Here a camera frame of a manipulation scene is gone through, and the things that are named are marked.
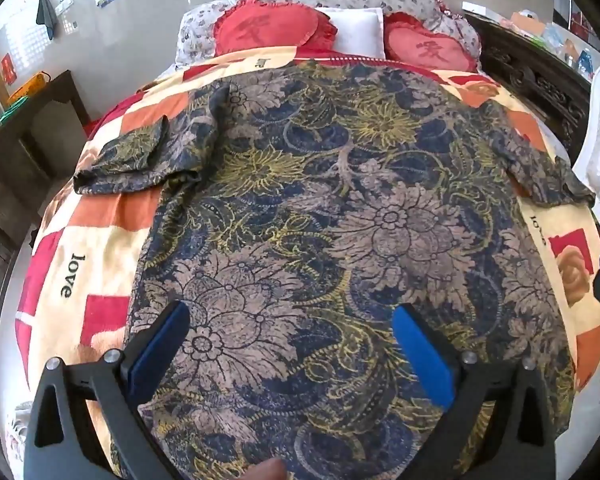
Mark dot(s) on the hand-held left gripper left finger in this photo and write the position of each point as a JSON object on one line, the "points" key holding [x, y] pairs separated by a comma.
{"points": [[155, 355]]}

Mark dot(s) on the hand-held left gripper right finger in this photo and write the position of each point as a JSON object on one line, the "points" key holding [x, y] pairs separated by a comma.
{"points": [[425, 355]]}

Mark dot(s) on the floral patterned shirt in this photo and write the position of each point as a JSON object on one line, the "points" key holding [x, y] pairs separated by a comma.
{"points": [[330, 210]]}

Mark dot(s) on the printed blanket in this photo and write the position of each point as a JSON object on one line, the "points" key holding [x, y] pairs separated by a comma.
{"points": [[95, 240]]}

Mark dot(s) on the dark carved wooden cabinet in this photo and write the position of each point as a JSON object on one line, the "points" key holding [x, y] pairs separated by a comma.
{"points": [[530, 80]]}

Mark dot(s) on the clutter of packets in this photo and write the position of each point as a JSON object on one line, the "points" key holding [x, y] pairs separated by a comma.
{"points": [[555, 40]]}

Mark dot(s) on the dark wooden side table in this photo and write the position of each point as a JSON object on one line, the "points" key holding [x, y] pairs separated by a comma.
{"points": [[40, 120]]}

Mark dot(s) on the green stack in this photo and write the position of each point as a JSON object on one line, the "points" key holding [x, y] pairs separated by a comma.
{"points": [[12, 112]]}

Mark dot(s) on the yellow box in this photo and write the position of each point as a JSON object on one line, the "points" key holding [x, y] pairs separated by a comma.
{"points": [[27, 91]]}

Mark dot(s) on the red heart pillow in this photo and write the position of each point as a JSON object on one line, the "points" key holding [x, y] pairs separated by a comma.
{"points": [[265, 27], [425, 47]]}

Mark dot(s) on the white pillow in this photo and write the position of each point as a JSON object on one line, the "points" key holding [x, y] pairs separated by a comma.
{"points": [[360, 32]]}

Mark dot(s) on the dark hanging cloth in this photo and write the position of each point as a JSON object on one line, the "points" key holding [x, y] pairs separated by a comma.
{"points": [[45, 15]]}

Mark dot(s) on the red wall sticker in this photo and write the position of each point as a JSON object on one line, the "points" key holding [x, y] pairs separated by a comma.
{"points": [[9, 69]]}

